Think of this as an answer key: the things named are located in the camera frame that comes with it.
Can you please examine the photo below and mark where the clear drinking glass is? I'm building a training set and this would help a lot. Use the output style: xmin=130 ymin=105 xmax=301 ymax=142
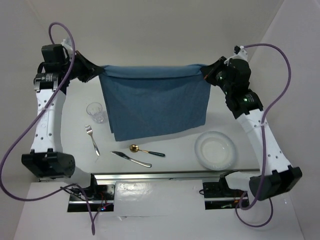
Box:
xmin=86 ymin=102 xmax=105 ymax=123

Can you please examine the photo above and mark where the aluminium front rail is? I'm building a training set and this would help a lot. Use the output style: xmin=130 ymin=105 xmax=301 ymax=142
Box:
xmin=38 ymin=167 xmax=262 ymax=183

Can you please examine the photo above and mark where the gold spoon dark handle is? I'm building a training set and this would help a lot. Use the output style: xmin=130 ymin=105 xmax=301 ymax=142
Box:
xmin=129 ymin=144 xmax=166 ymax=158

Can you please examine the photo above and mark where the silver butter knife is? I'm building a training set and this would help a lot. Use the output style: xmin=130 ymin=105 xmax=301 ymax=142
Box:
xmin=111 ymin=151 xmax=152 ymax=168

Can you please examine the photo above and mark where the white plate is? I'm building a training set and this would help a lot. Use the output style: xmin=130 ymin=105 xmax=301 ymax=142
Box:
xmin=194 ymin=131 xmax=238 ymax=171

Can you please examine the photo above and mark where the silver fork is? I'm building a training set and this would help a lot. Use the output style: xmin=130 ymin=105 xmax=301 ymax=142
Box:
xmin=85 ymin=124 xmax=100 ymax=156

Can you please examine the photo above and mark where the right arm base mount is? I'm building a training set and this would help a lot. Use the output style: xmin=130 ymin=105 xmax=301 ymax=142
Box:
xmin=199 ymin=182 xmax=243 ymax=210

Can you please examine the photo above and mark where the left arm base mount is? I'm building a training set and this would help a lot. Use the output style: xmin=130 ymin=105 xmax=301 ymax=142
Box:
xmin=64 ymin=182 xmax=116 ymax=213

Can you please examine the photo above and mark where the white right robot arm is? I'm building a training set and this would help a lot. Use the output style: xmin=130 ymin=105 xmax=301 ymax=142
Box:
xmin=200 ymin=46 xmax=303 ymax=202

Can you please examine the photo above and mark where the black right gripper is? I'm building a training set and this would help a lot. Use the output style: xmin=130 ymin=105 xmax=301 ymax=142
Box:
xmin=201 ymin=55 xmax=232 ymax=94

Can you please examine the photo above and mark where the blue cloth napkin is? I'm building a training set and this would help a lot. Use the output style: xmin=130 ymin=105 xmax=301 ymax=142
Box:
xmin=99 ymin=64 xmax=211 ymax=142

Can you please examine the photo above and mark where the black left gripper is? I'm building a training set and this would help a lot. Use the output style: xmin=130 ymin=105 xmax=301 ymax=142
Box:
xmin=61 ymin=50 xmax=104 ymax=83

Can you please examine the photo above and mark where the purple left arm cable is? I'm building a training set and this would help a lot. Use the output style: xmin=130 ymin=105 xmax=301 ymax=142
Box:
xmin=0 ymin=22 xmax=111 ymax=236

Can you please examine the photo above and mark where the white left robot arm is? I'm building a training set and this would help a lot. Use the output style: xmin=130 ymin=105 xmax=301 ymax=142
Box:
xmin=21 ymin=38 xmax=104 ymax=200

